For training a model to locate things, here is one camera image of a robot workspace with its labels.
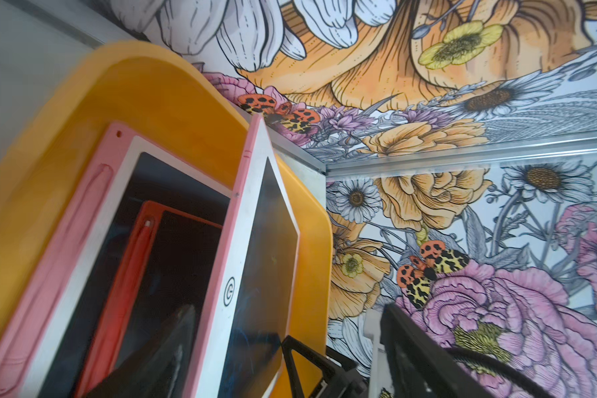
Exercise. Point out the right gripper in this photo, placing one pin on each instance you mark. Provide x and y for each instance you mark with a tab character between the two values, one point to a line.
419	367

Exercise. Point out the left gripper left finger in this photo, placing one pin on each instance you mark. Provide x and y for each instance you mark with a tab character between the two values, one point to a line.
160	367

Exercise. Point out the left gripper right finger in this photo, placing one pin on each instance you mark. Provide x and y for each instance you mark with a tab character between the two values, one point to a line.
314	374

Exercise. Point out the pink white writing tablet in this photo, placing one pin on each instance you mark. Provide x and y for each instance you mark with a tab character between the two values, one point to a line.
246	313

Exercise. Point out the yellow storage tray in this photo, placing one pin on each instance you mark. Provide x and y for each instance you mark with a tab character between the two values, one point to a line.
169	102

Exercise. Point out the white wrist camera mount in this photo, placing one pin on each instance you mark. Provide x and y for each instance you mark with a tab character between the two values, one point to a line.
380	382

